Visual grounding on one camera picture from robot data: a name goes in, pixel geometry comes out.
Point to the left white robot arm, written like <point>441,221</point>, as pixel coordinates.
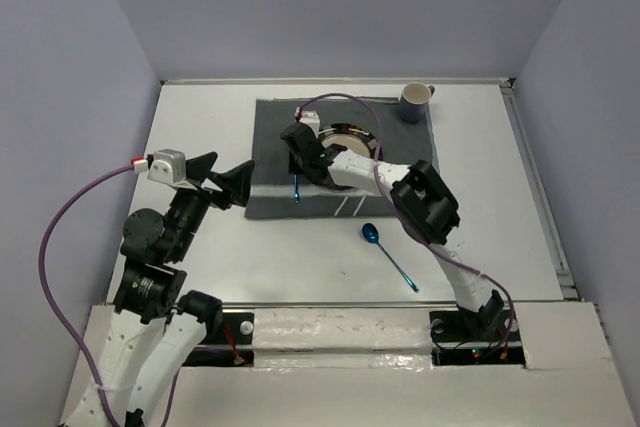
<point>153,325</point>

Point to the dark rimmed dinner plate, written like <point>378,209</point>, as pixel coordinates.
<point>352,150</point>

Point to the blue metal spoon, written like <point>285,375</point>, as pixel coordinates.
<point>371,234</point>

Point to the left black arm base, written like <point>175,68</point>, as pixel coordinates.
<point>230,346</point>

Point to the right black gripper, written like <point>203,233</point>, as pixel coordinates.
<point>293,166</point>

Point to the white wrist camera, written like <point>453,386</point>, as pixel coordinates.
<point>165,166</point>
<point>309,118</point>

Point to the blue metal fork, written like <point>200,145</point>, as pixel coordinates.
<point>297,194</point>

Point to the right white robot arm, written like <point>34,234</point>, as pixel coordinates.
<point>425,206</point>

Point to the grey striped cloth placemat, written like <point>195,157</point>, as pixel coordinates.
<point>272,191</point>

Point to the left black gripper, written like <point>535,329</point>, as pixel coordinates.
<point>237,181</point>

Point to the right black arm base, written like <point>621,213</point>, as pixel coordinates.
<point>453,344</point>

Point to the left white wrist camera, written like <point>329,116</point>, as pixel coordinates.
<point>165,166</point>

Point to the purple ceramic mug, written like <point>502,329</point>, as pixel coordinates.
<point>414,101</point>

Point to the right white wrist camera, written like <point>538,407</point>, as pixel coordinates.
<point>309,118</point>

